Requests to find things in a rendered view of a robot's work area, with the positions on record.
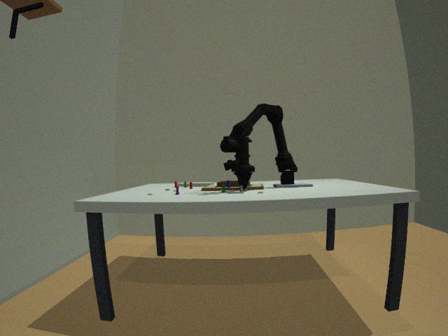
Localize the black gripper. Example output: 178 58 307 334
232 153 255 189

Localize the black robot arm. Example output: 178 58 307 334
220 104 298 185

